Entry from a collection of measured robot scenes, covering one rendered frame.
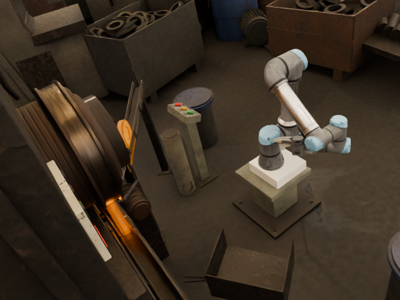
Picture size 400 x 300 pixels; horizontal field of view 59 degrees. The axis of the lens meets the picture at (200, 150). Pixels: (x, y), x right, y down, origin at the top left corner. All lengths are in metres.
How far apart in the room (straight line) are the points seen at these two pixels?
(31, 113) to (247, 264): 0.91
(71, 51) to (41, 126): 2.84
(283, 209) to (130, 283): 1.36
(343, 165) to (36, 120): 2.05
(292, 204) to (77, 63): 2.65
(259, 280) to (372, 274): 0.88
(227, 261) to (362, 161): 1.53
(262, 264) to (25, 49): 3.18
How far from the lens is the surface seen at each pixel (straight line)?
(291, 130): 2.02
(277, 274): 1.38
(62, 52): 3.94
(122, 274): 1.17
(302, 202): 2.36
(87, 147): 1.08
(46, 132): 1.12
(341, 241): 2.21
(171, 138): 2.22
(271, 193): 2.03
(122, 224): 1.44
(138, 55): 3.49
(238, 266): 1.40
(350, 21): 3.29
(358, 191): 2.47
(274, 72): 1.72
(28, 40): 3.91
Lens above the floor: 1.77
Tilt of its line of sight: 38 degrees down
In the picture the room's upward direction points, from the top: 15 degrees counter-clockwise
